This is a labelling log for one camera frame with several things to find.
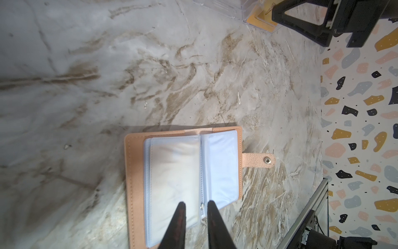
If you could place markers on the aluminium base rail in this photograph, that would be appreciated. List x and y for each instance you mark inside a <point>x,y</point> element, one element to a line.
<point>314,217</point>

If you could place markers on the tan leather card holder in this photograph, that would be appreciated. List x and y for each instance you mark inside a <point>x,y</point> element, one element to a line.
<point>192,166</point>

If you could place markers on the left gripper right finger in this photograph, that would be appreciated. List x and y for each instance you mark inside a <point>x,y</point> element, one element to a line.
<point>218,235</point>

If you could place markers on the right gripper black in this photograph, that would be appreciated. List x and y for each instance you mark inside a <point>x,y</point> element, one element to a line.
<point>355,17</point>

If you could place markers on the clear acrylic card display stand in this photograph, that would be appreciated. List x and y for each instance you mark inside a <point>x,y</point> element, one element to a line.
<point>237,10</point>

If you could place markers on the gold VIP card right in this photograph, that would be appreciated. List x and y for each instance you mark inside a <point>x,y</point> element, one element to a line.
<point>261,15</point>

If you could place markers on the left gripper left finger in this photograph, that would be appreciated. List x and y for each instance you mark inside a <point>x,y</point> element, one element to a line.
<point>174,237</point>

